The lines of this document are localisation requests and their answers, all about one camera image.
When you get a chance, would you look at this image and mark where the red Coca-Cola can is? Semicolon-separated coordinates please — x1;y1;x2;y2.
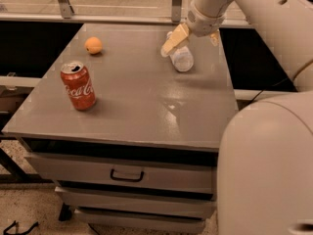
61;61;96;111

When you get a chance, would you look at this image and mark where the black drawer handle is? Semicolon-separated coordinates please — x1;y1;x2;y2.
110;168;145;183

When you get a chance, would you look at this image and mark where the orange fruit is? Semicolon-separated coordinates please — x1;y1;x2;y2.
84;37;103;55

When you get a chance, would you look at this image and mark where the metal window railing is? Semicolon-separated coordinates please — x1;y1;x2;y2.
0;0;253;29

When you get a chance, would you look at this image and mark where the clear plastic water bottle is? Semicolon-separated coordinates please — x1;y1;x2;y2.
160;46;194;72

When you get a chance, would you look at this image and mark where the black power cable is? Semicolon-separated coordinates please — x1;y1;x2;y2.
248;57;313;104

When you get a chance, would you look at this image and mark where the grey drawer cabinet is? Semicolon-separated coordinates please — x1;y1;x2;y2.
4;24;237;233

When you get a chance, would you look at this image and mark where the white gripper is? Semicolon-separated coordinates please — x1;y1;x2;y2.
161;1;225;57

